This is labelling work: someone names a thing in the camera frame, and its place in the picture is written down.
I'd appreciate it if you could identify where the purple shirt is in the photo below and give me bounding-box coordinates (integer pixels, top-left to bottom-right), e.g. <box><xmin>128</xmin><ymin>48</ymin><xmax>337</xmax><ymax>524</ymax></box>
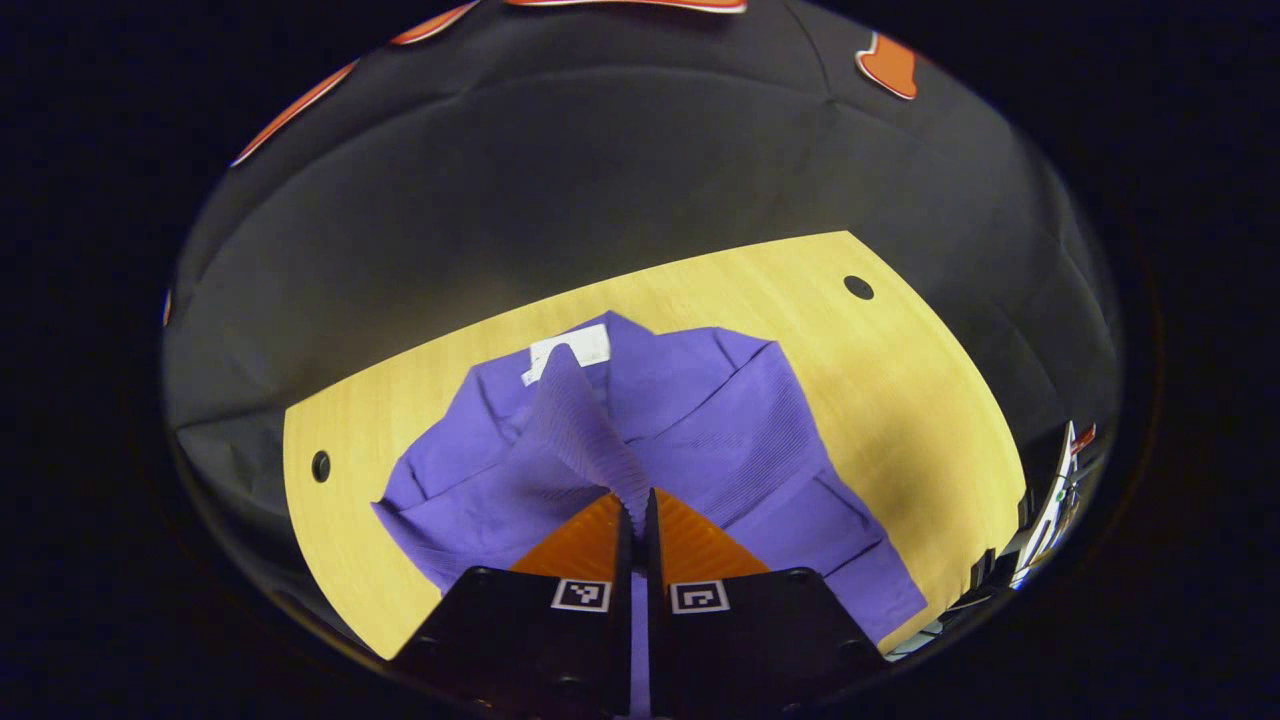
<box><xmin>372</xmin><ymin>310</ymin><xmax>929</xmax><ymax>720</ymax></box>

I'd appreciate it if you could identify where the black box-shaped object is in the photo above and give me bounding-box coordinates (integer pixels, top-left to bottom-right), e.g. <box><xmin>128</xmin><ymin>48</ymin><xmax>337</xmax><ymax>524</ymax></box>
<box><xmin>968</xmin><ymin>548</ymin><xmax>1023</xmax><ymax>601</ymax></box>

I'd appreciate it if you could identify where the white device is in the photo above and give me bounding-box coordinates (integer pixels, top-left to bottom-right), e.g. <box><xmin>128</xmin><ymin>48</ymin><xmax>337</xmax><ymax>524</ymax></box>
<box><xmin>1010</xmin><ymin>420</ymin><xmax>1098</xmax><ymax>591</ymax></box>

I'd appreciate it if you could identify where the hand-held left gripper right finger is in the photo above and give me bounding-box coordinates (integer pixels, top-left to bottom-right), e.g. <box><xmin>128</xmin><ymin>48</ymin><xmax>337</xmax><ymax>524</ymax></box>
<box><xmin>645</xmin><ymin>487</ymin><xmax>893</xmax><ymax>720</ymax></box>

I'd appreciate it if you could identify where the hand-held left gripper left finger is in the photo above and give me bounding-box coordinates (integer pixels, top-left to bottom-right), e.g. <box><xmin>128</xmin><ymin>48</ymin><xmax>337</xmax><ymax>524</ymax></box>
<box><xmin>390</xmin><ymin>487</ymin><xmax>636</xmax><ymax>720</ymax></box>

